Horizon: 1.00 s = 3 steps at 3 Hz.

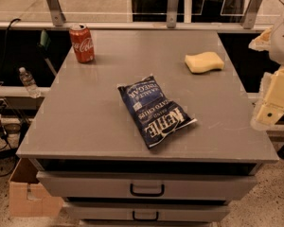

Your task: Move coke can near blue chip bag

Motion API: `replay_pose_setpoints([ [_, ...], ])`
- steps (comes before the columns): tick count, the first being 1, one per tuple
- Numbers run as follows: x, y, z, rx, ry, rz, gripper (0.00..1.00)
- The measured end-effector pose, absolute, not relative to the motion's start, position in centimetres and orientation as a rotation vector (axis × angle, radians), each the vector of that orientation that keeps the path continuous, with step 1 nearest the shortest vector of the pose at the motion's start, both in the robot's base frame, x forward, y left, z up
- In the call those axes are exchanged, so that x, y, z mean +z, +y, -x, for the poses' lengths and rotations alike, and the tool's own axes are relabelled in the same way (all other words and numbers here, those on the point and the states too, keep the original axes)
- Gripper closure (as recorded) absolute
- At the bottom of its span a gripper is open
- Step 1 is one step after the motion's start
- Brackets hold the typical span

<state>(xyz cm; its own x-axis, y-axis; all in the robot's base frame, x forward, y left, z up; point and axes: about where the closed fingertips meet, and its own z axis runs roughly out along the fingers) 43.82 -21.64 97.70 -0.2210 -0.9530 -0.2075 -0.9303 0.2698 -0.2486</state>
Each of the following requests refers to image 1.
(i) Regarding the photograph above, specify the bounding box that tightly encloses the cardboard box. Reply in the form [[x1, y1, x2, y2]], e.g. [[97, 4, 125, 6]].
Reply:
[[9, 159, 63, 218]]

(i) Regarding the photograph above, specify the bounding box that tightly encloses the right metal bracket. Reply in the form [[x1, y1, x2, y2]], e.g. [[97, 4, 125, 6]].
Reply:
[[240, 0, 263, 29]]

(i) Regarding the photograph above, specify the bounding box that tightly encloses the black cable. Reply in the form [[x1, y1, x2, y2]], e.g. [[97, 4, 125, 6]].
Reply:
[[0, 17, 23, 178]]

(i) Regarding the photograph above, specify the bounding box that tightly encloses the left metal bracket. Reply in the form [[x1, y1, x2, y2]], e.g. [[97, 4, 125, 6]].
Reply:
[[46, 0, 66, 26]]

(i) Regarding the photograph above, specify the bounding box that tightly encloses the drawer black handle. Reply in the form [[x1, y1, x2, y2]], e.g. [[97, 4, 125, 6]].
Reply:
[[132, 211, 159, 221], [130, 183, 165, 198]]

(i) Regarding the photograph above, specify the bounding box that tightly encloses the red coke can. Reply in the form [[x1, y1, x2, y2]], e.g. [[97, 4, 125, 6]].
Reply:
[[69, 24, 95, 63]]

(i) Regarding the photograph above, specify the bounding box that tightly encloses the upper drawer black handle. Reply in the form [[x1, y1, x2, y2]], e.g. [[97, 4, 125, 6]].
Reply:
[[130, 183, 165, 198]]

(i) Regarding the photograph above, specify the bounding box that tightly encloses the metal bracket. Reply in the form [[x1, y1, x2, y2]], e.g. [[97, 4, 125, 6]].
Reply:
[[240, 0, 263, 29], [46, 0, 66, 26], [167, 0, 179, 28]]

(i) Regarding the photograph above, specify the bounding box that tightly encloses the blue kettle chip bag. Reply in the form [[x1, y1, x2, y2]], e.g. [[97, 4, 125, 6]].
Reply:
[[117, 76, 196, 148]]

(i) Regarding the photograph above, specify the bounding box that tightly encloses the yellow sponge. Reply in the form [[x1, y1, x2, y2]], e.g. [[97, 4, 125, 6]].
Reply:
[[185, 52, 224, 74]]

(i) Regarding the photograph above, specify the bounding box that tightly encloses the lower drawer black handle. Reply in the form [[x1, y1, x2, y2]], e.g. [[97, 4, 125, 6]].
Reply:
[[132, 211, 159, 221]]

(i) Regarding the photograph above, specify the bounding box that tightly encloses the clear plastic water bottle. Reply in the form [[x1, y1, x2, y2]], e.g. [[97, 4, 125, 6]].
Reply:
[[19, 67, 41, 98]]

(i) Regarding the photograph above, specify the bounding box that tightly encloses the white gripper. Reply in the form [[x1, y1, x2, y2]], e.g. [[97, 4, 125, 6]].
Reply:
[[248, 11, 284, 131]]

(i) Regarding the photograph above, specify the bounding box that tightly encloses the grey drawer cabinet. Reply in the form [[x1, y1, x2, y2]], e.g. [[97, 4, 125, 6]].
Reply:
[[18, 30, 277, 227]]

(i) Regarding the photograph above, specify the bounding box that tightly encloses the middle metal bracket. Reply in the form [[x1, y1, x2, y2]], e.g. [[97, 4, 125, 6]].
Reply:
[[167, 0, 179, 28]]

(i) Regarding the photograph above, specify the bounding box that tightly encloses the green handled tool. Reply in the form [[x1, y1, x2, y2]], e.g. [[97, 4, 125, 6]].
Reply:
[[37, 29, 57, 76]]

